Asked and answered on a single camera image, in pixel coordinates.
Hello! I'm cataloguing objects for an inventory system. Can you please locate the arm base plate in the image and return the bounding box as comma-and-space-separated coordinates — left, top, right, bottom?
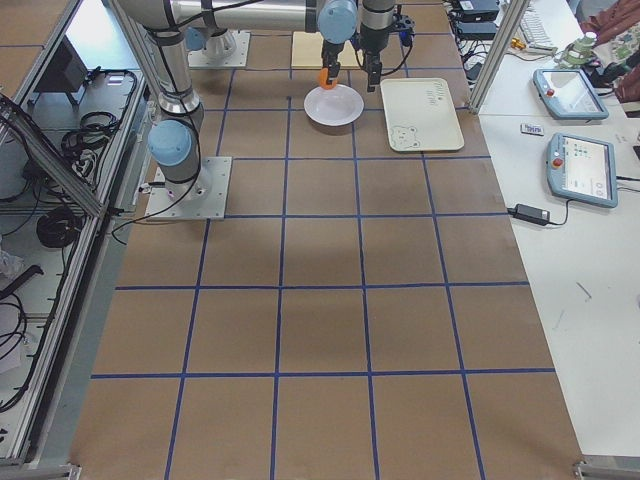
185, 28, 251, 70
145, 156, 232, 222

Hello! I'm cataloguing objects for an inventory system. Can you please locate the black power brick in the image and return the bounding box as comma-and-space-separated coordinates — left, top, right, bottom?
456, 22, 497, 40

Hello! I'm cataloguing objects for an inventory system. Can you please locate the teach pendant far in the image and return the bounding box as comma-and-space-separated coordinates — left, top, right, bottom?
532, 69, 609, 120

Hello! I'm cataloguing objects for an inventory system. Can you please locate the white keyboard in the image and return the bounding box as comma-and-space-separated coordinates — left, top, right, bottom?
519, 8, 557, 55

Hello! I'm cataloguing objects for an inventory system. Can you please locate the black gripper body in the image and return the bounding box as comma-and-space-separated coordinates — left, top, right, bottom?
352, 14, 415, 68
321, 40, 344, 68

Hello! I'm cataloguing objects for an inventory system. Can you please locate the bamboo cutting board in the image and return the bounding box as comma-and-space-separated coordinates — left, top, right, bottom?
291, 32, 358, 70

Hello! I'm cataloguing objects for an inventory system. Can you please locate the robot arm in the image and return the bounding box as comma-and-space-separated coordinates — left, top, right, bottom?
118, 1, 415, 120
203, 1, 358, 89

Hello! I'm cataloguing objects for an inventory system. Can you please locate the aluminium profile post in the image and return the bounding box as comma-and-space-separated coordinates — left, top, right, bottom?
468, 0, 529, 114

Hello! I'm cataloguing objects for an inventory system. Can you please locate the teach pendant near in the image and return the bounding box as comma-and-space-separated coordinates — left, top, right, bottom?
546, 133, 618, 208

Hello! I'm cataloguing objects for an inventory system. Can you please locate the black power adapter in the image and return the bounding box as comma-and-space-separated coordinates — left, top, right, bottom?
507, 203, 550, 226

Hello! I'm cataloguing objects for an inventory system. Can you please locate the cream bear tray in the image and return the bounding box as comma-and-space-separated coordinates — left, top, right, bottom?
380, 78, 464, 152

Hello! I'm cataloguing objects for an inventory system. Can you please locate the teach pendant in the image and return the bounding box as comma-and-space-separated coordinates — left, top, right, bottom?
546, 133, 618, 208
532, 69, 609, 120

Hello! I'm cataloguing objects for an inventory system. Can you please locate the white round plate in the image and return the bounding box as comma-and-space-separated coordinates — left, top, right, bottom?
304, 85, 364, 127

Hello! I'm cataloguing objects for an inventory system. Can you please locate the orange fruit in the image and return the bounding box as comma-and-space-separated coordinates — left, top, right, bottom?
318, 68, 338, 90

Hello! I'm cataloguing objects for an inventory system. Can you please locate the aluminium frame cable bay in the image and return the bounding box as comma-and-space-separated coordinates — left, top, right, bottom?
1, 1, 148, 472

